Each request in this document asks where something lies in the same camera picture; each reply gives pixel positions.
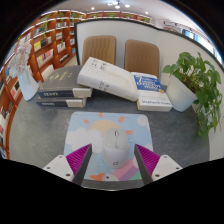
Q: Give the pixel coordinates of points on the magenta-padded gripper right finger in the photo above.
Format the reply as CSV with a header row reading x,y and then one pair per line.
x,y
163,166

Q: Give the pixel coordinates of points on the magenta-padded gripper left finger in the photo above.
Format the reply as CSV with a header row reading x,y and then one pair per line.
x,y
61,166

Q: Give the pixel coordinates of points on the white computer mouse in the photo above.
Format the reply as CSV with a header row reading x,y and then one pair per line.
x,y
115,150

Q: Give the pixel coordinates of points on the pastel printed mouse pad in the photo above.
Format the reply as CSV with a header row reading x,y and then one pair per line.
x,y
86,133

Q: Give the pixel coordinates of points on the white book with blue cover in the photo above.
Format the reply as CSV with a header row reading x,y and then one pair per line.
x,y
151,91

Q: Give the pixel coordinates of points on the green potted plant white pot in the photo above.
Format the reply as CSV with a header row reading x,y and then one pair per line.
x,y
191,80

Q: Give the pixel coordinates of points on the tan upholstered chair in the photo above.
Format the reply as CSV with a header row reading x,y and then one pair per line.
x,y
141,56
99,50

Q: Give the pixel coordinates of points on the orange wooden bookshelf unit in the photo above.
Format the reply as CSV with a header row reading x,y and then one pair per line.
x,y
46,46

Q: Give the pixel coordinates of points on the glass window row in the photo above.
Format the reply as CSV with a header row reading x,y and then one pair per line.
x,y
196,36

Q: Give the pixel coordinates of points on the white partition panel black edge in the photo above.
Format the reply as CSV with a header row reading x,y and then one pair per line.
x,y
133,30

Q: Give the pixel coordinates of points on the ceiling lights group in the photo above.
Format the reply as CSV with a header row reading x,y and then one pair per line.
x,y
116,4

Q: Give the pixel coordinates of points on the orange wall shelf with plants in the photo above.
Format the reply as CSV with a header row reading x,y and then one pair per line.
x,y
113,15

